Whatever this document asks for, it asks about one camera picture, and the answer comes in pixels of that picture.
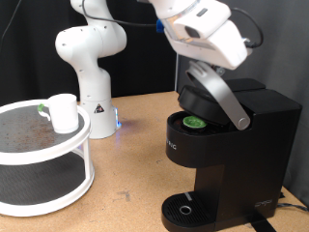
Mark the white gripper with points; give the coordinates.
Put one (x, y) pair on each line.
(222, 48)

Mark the green reusable coffee pod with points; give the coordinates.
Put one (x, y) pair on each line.
(194, 122)

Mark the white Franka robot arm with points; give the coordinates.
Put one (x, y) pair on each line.
(93, 83)

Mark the black Keurig coffee machine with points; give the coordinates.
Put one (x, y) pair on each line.
(257, 154)

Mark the grey partition panel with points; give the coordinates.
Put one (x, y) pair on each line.
(283, 48)

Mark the blue plastic clip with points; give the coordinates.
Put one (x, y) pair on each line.
(160, 25)

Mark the black curtain backdrop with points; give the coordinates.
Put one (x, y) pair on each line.
(138, 77)

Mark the black round drip tray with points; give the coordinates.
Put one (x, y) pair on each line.
(186, 219)

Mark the black tape strip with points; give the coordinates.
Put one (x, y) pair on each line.
(260, 224)

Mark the white two-tier turntable shelf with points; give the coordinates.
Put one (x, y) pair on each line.
(42, 158)

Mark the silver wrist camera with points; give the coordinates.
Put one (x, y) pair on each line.
(248, 43)

